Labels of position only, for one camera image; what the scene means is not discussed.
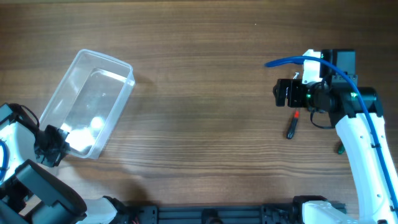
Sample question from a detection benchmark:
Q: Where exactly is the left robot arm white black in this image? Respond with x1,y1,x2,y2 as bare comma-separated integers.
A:
1,103,128,223

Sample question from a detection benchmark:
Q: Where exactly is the clear plastic container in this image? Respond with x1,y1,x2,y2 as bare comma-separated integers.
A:
39,49,136,159

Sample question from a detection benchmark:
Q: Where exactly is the green screwdriver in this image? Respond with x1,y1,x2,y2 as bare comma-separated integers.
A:
337,142,345,155

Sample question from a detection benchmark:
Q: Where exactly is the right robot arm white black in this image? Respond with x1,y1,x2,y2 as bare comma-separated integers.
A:
273,79,397,223

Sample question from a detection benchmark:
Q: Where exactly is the black red screwdriver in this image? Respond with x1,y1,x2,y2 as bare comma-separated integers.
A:
286,109,300,139

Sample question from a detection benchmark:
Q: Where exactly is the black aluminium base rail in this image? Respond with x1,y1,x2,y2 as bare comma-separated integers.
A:
130,203,301,224

